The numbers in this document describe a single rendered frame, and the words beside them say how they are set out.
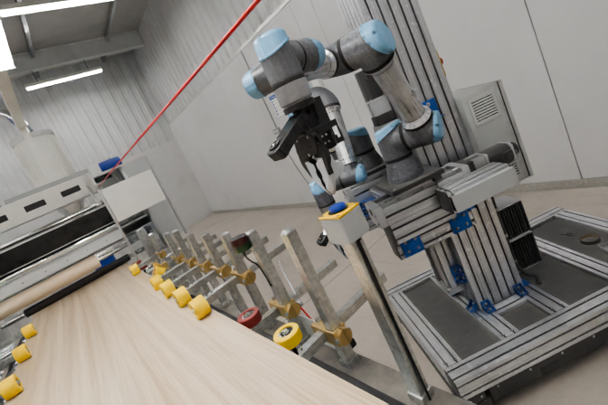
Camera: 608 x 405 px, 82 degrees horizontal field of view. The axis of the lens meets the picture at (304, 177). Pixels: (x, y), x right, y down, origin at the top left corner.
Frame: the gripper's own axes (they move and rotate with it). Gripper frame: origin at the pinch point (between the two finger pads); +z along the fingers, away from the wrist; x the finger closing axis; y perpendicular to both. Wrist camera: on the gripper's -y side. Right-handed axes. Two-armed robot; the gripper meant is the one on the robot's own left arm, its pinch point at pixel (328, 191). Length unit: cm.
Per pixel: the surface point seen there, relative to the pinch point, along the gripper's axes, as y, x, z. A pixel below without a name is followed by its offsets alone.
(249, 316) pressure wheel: -13, 52, 36
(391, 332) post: -1.5, -1.6, 36.0
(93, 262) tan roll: -39, 305, 22
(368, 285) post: -1.5, -1.1, 23.3
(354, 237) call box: -1.5, -3.5, 10.8
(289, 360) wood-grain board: -18.6, 19.7, 36.9
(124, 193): 9, 302, -22
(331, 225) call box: -3.2, -0.1, 6.9
